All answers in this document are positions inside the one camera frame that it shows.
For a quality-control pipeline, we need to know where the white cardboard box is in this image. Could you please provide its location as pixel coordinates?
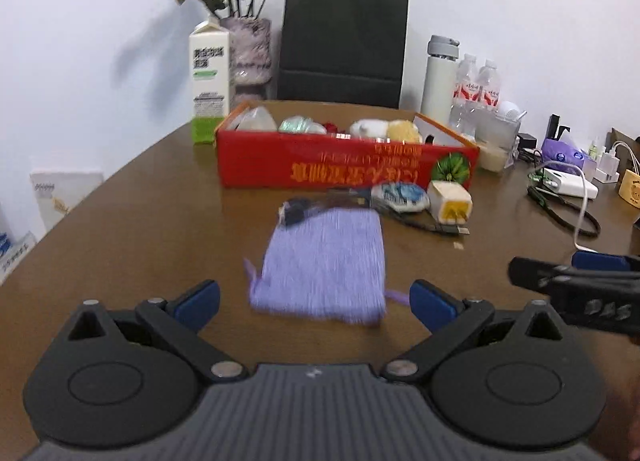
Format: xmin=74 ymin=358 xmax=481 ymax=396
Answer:
xmin=29 ymin=168 xmax=104 ymax=232

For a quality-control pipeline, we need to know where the black cable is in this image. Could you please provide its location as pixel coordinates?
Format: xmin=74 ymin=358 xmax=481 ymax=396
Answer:
xmin=278 ymin=190 xmax=374 ymax=231

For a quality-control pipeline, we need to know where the white thermos bottle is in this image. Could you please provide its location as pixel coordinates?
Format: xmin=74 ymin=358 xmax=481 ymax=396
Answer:
xmin=420 ymin=34 xmax=461 ymax=130

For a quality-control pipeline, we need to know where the white round speaker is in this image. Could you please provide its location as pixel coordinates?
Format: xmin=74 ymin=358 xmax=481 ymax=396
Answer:
xmin=495 ymin=101 xmax=526 ymax=125

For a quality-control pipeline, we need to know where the red cardboard box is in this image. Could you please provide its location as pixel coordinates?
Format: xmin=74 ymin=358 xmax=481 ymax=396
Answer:
xmin=215 ymin=101 xmax=481 ymax=191

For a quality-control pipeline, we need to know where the blue white wrapped packet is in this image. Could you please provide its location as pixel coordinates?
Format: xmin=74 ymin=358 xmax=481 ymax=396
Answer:
xmin=371 ymin=182 xmax=430 ymax=215

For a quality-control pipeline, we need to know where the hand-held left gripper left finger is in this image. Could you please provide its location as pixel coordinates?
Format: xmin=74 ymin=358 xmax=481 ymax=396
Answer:
xmin=67 ymin=279 xmax=248 ymax=385

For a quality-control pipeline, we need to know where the yellow and white plush toy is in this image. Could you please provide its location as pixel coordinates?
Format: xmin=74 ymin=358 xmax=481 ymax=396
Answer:
xmin=348 ymin=118 xmax=426 ymax=145

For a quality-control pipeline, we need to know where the brown cardboard box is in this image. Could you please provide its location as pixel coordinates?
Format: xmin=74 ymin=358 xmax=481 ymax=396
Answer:
xmin=610 ymin=128 xmax=640 ymax=152

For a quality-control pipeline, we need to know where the white printed package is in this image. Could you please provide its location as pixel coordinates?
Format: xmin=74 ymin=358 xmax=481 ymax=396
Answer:
xmin=0 ymin=231 xmax=36 ymax=282

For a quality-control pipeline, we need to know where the frosted plastic container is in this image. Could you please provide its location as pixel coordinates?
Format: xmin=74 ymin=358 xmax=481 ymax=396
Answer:
xmin=235 ymin=108 xmax=279 ymax=132

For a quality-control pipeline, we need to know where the clear water bottle red label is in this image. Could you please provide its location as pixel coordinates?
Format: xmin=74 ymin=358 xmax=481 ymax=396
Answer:
xmin=475 ymin=60 xmax=503 ymax=112
xmin=450 ymin=54 xmax=480 ymax=135

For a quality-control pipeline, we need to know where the white milk carton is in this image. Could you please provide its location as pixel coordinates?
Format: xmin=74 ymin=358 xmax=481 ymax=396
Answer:
xmin=189 ymin=16 xmax=236 ymax=146

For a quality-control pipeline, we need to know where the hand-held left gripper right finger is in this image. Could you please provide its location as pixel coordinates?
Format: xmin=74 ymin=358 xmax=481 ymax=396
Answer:
xmin=382 ymin=279 xmax=566 ymax=384

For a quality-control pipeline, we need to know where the white cable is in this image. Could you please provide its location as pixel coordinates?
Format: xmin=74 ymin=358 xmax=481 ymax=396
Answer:
xmin=552 ymin=161 xmax=601 ymax=252

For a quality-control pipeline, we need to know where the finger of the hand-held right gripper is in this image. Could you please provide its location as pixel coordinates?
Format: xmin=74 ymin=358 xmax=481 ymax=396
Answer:
xmin=508 ymin=256 xmax=640 ymax=295
xmin=571 ymin=250 xmax=640 ymax=271

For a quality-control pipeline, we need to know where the white power bank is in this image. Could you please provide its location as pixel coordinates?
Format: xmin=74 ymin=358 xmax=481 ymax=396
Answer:
xmin=542 ymin=167 xmax=600 ymax=201

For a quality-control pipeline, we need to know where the purple tissue pack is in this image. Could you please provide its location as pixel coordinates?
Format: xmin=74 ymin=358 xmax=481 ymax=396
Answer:
xmin=541 ymin=128 xmax=599 ymax=167

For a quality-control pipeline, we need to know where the white charging dock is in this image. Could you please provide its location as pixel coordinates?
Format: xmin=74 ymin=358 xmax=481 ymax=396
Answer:
xmin=597 ymin=141 xmax=640 ymax=185

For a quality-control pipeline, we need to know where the brown wooden desk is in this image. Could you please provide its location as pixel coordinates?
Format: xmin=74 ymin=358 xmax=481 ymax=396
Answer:
xmin=0 ymin=101 xmax=640 ymax=461

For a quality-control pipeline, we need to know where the grey braided cable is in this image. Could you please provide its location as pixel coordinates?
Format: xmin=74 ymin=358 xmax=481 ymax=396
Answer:
xmin=372 ymin=204 xmax=471 ymax=237

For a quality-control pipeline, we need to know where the white charger plug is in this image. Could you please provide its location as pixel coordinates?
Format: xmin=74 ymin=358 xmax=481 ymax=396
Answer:
xmin=427 ymin=180 xmax=474 ymax=223

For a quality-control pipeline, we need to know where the purple glass vase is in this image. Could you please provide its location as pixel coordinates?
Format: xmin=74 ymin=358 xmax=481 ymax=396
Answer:
xmin=220 ymin=17 xmax=275 ymax=102

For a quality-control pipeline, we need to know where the black paper bag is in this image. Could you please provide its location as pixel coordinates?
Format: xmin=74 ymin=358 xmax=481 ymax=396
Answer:
xmin=276 ymin=0 xmax=410 ymax=110

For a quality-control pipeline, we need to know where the purple drawstring bag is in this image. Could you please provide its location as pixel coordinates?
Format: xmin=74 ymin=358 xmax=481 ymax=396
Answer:
xmin=243 ymin=208 xmax=409 ymax=326

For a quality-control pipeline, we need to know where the black strap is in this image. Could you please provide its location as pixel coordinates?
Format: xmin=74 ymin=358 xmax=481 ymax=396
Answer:
xmin=527 ymin=186 xmax=601 ymax=237

